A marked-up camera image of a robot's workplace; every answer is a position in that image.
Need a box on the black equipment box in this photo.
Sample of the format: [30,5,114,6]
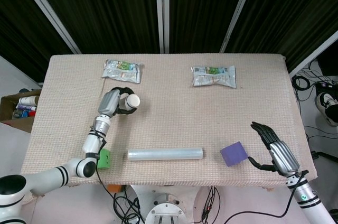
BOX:
[316,48,338,77]

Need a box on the dark green curtain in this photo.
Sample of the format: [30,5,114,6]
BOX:
[0,0,338,82]

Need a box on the grey metal frame post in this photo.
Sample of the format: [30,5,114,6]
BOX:
[288,30,338,78]
[12,0,82,55]
[219,0,259,53]
[154,0,170,53]

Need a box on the green foam cube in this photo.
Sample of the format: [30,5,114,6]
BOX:
[97,148,111,170]

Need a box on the beige woven tablecloth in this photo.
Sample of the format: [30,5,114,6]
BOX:
[20,53,318,190]

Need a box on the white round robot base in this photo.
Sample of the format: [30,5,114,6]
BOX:
[124,184,220,224]

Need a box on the black floor cable bundle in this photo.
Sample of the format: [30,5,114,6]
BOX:
[291,59,338,103]
[112,186,145,224]

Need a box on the purple foam cube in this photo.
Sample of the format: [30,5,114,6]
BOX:
[220,141,249,167]

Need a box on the clear plastic wrap roll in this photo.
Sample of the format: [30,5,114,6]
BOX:
[127,147,204,161]

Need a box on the white black sneaker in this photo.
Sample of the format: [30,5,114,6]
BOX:
[316,91,338,127]

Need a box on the crumpled silver snack bag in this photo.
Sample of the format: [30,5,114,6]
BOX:
[190,64,238,89]
[101,59,145,84]

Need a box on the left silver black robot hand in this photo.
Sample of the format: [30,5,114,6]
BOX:
[97,86,138,118]

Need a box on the white paper cup blue band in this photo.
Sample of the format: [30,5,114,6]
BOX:
[120,94,142,111]

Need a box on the brown cardboard box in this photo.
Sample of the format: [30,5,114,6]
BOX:
[0,89,42,134]

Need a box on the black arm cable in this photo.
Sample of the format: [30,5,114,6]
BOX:
[89,118,117,201]
[224,172,309,224]

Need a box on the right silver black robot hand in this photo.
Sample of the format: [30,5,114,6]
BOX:
[248,121,301,176]

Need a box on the white cylinder bottle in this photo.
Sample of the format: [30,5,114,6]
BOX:
[17,95,40,105]

